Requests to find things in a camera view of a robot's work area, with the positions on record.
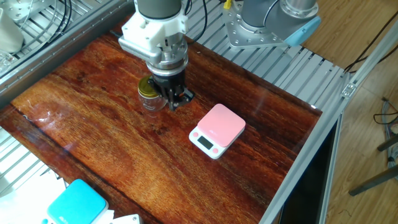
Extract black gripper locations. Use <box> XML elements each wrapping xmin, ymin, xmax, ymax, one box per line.
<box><xmin>146</xmin><ymin>70</ymin><xmax>196</xmax><ymax>112</ymax></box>

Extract glass jar gold lid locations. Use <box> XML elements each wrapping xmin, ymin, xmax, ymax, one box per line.
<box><xmin>137</xmin><ymin>75</ymin><xmax>169</xmax><ymax>112</ymax></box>

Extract pink white kitchen scale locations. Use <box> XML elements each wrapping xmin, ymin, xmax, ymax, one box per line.
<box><xmin>188</xmin><ymin>103</ymin><xmax>246</xmax><ymax>160</ymax></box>

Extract clear plastic object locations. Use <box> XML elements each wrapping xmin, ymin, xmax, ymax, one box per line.
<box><xmin>0</xmin><ymin>49</ymin><xmax>18</xmax><ymax>77</ymax></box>

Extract brown wood-grain board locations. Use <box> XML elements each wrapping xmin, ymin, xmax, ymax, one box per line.
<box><xmin>0</xmin><ymin>15</ymin><xmax>323</xmax><ymax>224</ymax></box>

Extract turquoise flat box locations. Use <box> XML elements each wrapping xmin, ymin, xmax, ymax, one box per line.
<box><xmin>42</xmin><ymin>179</ymin><xmax>109</xmax><ymax>224</ymax></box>

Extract silver metal plate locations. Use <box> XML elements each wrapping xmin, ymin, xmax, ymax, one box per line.
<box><xmin>0</xmin><ymin>0</ymin><xmax>55</xmax><ymax>23</ymax></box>

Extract white paper sheets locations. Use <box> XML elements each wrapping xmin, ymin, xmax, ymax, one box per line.
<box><xmin>0</xmin><ymin>167</ymin><xmax>68</xmax><ymax>224</ymax></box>

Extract dark furniture leg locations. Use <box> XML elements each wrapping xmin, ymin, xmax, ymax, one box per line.
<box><xmin>348</xmin><ymin>164</ymin><xmax>398</xmax><ymax>197</ymax></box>
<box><xmin>377</xmin><ymin>133</ymin><xmax>398</xmax><ymax>152</ymax></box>

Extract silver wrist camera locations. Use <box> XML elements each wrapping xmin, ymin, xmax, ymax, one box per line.
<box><xmin>117</xmin><ymin>35</ymin><xmax>163</xmax><ymax>63</ymax></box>

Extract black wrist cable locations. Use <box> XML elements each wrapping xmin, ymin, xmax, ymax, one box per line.
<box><xmin>185</xmin><ymin>0</ymin><xmax>208</xmax><ymax>44</ymax></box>

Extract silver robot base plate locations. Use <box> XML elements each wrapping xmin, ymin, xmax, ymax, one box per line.
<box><xmin>222</xmin><ymin>0</ymin><xmax>304</xmax><ymax>50</ymax></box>

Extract black cable bundle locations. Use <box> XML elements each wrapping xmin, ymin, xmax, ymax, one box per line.
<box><xmin>45</xmin><ymin>0</ymin><xmax>73</xmax><ymax>44</ymax></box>

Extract grey aluminium frame beam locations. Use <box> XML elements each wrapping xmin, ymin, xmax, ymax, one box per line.
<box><xmin>0</xmin><ymin>0</ymin><xmax>137</xmax><ymax>108</ymax></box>
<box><xmin>259</xmin><ymin>88</ymin><xmax>357</xmax><ymax>224</ymax></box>

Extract silver corner bracket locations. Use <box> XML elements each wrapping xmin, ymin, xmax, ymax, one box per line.
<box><xmin>341</xmin><ymin>82</ymin><xmax>358</xmax><ymax>99</ymax></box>

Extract black floor cable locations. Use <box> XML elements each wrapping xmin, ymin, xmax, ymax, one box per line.
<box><xmin>343</xmin><ymin>11</ymin><xmax>398</xmax><ymax>74</ymax></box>

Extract aluminium frame post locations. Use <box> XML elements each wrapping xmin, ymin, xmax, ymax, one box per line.
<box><xmin>348</xmin><ymin>18</ymin><xmax>398</xmax><ymax>91</ymax></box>

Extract grey cable bundle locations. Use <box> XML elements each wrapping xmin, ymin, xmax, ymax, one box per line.
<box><xmin>373</xmin><ymin>96</ymin><xmax>398</xmax><ymax>164</ymax></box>

